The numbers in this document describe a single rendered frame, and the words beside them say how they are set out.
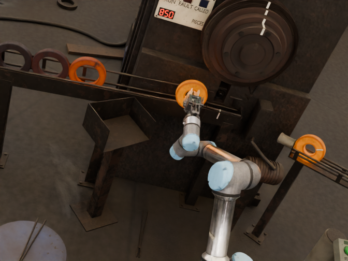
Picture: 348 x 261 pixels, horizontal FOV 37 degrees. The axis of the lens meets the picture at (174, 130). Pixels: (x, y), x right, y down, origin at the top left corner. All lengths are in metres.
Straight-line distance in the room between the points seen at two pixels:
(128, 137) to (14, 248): 0.76
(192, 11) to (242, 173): 0.92
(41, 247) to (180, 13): 1.28
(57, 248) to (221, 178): 0.71
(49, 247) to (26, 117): 1.43
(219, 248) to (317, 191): 1.81
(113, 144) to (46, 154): 0.84
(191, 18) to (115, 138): 0.70
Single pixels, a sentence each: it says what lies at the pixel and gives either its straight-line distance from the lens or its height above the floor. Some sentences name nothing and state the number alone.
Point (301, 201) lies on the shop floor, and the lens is 3.67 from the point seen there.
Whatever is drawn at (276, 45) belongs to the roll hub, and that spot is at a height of 1.19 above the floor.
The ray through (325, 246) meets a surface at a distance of 2.68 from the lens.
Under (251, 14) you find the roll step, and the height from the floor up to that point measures 1.28.
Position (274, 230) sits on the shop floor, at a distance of 3.33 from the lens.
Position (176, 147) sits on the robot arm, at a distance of 2.37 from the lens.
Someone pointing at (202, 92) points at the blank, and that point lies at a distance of 2.53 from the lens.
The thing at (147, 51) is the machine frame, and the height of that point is 0.87.
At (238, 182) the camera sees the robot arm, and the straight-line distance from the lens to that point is 2.06.
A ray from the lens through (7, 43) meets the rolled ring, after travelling 2.66.
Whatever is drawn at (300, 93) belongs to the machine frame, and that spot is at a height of 0.87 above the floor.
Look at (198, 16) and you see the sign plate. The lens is 2.61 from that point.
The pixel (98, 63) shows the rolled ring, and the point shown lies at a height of 0.79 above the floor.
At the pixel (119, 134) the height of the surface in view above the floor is 0.60.
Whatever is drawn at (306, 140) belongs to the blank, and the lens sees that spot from 2.79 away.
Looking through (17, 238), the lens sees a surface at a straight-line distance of 2.18.
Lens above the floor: 2.12
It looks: 35 degrees down
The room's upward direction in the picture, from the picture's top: 22 degrees clockwise
